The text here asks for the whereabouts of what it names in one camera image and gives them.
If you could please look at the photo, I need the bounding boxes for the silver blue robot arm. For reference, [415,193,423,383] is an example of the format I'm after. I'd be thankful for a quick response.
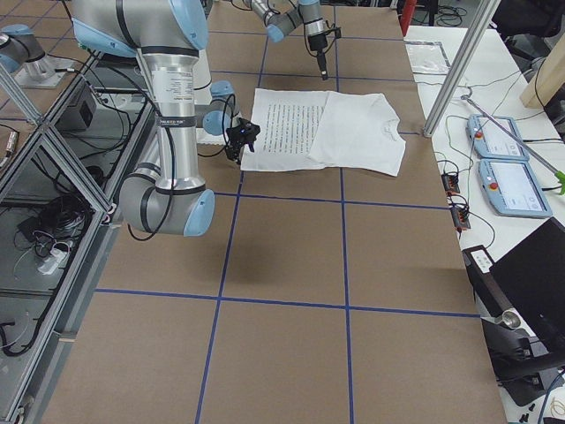
[243,0,342,80]
[72,1,260,237]

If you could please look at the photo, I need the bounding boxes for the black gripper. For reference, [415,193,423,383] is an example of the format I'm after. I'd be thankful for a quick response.
[306,20,342,80]
[225,117,260,165]

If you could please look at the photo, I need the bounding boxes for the aluminium frame post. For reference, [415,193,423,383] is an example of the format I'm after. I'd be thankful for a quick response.
[423,0,501,138]

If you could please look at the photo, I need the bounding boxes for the blue teach pendant near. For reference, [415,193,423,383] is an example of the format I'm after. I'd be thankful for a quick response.
[478,159,553,218]

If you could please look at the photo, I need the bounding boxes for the black laptop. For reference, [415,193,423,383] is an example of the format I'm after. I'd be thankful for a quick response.
[463,217,564,351]

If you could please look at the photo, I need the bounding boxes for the green-handled reacher grabber tool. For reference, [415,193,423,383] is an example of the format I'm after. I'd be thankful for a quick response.
[460,95,565,195]

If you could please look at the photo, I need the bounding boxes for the white long-sleeve printed shirt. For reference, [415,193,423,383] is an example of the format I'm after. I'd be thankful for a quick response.
[241,88,405,177]

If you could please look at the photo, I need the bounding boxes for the blue teach pendant far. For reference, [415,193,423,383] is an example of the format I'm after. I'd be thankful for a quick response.
[467,114,530,162]

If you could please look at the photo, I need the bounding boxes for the blue teach pendant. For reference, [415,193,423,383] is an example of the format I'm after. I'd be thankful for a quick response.
[467,114,530,162]
[478,159,553,218]

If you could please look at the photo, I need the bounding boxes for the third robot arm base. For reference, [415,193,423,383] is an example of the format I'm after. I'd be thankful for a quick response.
[1,24,74,88]

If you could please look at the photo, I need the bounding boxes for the aluminium frame structure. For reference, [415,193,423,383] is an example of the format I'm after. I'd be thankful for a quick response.
[1,54,154,423]

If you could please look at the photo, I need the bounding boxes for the clear plastic bag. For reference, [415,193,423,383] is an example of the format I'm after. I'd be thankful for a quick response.
[405,41,451,75]

